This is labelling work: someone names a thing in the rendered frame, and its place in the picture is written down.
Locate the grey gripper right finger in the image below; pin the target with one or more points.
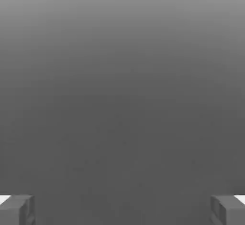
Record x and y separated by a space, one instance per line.
229 212

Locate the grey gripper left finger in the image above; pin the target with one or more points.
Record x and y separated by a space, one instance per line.
13 211

